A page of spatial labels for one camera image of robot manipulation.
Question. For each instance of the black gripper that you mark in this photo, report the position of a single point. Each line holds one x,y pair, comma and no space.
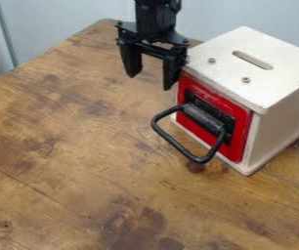
152,35

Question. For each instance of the red wooden drawer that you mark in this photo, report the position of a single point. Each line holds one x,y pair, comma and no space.
212,117

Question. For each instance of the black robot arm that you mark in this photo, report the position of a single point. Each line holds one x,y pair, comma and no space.
155,2

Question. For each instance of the white wooden drawer cabinet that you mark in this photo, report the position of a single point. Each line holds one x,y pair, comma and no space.
242,79

